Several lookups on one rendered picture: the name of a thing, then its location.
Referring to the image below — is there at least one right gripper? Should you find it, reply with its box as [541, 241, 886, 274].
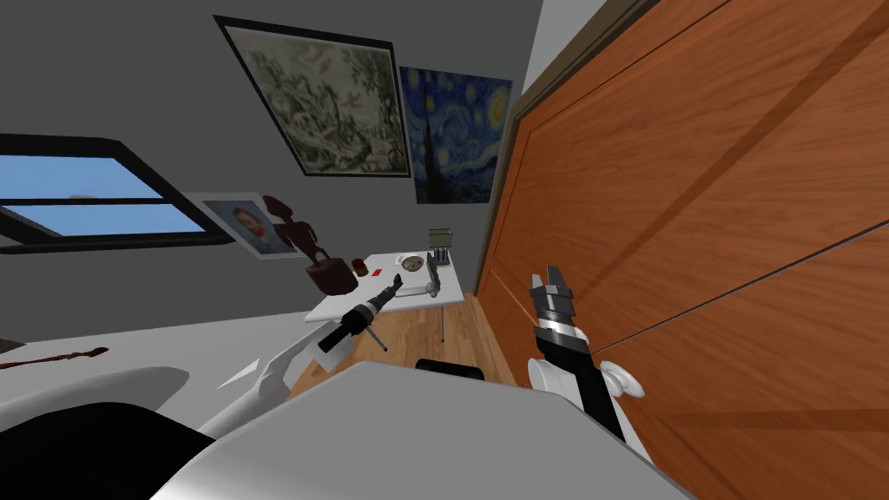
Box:
[529, 264, 577, 327]

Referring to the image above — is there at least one black framed window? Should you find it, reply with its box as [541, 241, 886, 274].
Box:
[0, 133, 235, 255]

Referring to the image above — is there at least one white round door knob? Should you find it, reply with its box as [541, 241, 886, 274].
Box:
[600, 360, 647, 401]

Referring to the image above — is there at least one white framed portrait picture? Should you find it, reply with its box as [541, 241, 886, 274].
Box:
[183, 191, 307, 261]

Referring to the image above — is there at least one brown wooden door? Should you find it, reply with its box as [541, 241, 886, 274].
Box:
[474, 0, 889, 500]

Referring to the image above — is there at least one black framed landscape drawing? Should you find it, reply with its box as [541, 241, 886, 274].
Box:
[213, 14, 413, 179]

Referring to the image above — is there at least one blue starry night painting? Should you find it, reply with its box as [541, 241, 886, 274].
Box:
[398, 65, 515, 206]

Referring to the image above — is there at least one white table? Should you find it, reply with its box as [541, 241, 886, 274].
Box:
[262, 195, 466, 352]

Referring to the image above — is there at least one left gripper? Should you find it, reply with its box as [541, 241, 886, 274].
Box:
[374, 273, 405, 309]

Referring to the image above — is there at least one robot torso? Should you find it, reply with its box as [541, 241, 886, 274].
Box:
[148, 359, 698, 500]

